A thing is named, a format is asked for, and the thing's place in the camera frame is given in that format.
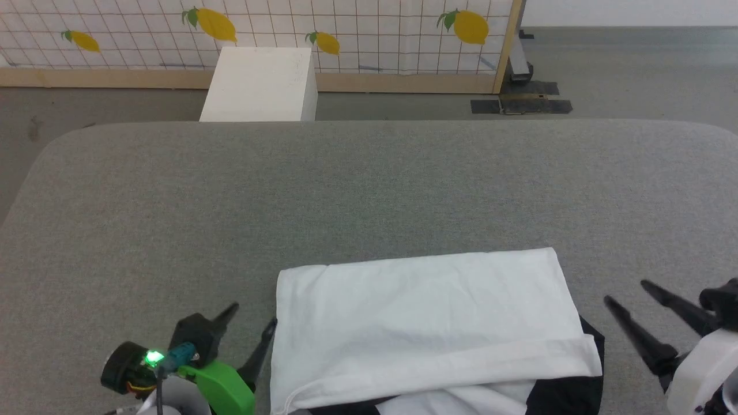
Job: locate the dark tape patch under foot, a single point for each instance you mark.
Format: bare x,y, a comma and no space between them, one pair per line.
539,87

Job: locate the black and white shirt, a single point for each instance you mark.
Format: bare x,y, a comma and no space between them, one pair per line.
426,323

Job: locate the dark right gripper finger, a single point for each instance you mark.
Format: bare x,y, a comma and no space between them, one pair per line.
680,305
643,337

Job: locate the grey metal partition foot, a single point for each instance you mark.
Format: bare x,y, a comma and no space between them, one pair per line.
520,60

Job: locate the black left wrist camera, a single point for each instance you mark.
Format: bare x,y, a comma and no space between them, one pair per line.
193,334

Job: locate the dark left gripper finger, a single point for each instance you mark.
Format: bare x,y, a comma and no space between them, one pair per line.
225,320
259,357

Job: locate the lemon print partition panel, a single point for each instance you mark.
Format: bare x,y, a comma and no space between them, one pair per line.
357,29

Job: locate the small black tape patch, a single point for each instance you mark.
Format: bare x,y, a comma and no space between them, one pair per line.
485,106

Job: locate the long black tape patch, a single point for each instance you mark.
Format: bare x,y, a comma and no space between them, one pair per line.
539,106

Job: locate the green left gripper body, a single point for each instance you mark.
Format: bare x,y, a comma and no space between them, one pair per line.
228,389

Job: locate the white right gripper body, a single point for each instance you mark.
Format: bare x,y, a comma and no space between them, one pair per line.
703,374

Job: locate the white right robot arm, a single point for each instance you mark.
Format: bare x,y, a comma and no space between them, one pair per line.
727,400

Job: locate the white box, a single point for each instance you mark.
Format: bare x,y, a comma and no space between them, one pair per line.
259,83

